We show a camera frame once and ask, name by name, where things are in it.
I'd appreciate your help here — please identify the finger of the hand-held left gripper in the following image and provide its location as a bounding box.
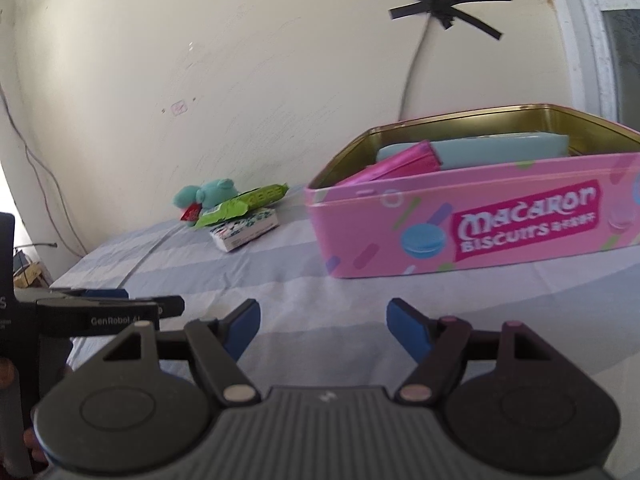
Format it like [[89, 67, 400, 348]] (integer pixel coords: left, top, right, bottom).
[[34, 295, 186, 340], [49, 287, 132, 302]]

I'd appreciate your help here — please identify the black tape cross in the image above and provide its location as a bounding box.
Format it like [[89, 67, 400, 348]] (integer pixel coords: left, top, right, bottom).
[[388, 0, 514, 42]]

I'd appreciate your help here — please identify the white cable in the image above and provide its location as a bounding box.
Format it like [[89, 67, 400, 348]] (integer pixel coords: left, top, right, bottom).
[[398, 24, 435, 122]]

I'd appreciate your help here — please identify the wooden crate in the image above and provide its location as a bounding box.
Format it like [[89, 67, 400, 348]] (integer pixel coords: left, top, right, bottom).
[[12, 247, 51, 289]]

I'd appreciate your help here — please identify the striped bedsheet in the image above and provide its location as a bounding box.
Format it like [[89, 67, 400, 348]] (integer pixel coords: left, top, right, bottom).
[[49, 184, 640, 463]]

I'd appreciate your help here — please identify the teal fabric pouch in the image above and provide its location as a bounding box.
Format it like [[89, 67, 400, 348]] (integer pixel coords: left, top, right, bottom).
[[375, 132, 571, 171]]

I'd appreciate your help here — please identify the green snack packet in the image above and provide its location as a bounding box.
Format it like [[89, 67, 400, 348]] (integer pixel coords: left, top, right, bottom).
[[193, 183, 290, 230]]

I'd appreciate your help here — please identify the white green patterned box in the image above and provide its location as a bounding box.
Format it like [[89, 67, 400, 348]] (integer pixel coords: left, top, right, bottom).
[[208, 207, 280, 254]]

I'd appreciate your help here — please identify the teal plush toy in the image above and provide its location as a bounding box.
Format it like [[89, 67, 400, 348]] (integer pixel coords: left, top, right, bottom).
[[172, 178, 239, 226]]

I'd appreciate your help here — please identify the white framed frosted window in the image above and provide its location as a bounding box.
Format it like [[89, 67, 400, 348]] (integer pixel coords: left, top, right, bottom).
[[537, 0, 640, 137]]

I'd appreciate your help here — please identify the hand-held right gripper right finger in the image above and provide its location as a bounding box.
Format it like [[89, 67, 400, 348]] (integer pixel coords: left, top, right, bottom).
[[385, 297, 557, 404]]

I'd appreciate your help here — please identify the pink biscuit tin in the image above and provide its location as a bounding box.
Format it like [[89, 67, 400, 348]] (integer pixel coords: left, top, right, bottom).
[[304, 103, 640, 280]]

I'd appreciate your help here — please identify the magenta pouch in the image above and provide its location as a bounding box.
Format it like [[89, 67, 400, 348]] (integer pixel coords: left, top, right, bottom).
[[347, 139, 444, 185]]

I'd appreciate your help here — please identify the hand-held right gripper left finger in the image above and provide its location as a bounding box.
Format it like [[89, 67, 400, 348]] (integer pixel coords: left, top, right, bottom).
[[102, 298, 264, 404]]

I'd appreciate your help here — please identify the person's left hand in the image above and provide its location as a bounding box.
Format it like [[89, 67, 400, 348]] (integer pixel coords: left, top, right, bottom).
[[0, 359, 50, 467]]

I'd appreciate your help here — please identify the thin wall wire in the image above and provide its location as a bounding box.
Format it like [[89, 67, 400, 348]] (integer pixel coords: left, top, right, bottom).
[[0, 79, 89, 257]]

